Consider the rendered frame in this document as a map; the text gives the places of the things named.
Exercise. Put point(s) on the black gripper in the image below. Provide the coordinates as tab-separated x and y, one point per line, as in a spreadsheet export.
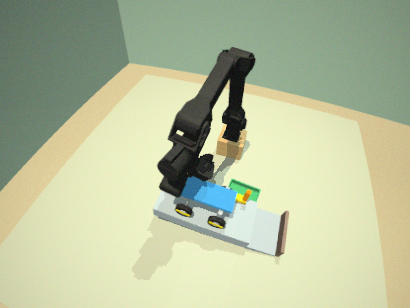
175	188

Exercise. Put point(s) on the yellow wheel chock with orange handle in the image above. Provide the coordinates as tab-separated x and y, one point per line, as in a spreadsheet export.
243	198

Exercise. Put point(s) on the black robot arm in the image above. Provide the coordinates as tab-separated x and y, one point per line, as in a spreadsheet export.
195	117

